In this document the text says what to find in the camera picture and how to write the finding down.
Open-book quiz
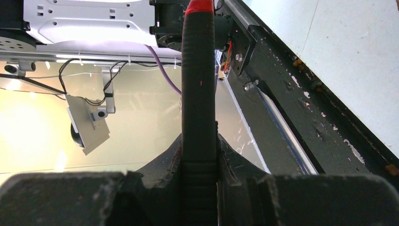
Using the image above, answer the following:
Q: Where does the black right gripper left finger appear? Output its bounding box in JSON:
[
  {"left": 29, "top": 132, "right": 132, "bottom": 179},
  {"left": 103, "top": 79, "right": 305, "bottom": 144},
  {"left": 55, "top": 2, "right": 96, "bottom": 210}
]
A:
[{"left": 0, "top": 137, "right": 181, "bottom": 226}]

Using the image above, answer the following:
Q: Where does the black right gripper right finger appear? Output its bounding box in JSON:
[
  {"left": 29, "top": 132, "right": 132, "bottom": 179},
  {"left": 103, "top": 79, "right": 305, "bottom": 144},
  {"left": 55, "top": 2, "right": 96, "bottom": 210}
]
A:
[{"left": 217, "top": 135, "right": 399, "bottom": 226}]

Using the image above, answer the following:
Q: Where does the red black utility knife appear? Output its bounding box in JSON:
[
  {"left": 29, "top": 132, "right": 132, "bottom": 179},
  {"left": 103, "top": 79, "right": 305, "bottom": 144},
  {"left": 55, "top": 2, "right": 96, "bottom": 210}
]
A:
[{"left": 180, "top": 0, "right": 218, "bottom": 226}]

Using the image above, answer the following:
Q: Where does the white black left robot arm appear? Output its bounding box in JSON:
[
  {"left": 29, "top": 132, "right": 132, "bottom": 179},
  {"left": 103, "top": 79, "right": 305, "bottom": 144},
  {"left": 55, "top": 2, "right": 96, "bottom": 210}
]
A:
[{"left": 0, "top": 0, "right": 189, "bottom": 55}]

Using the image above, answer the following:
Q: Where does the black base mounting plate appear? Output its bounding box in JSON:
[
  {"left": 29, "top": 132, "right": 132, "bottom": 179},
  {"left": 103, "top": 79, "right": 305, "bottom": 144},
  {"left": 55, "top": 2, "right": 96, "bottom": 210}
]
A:
[{"left": 216, "top": 0, "right": 399, "bottom": 187}]

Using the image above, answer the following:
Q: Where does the grey overhead camera mount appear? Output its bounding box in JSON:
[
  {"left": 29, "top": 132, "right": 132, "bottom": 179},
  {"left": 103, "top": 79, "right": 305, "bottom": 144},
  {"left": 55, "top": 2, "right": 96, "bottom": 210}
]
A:
[{"left": 65, "top": 67, "right": 116, "bottom": 155}]

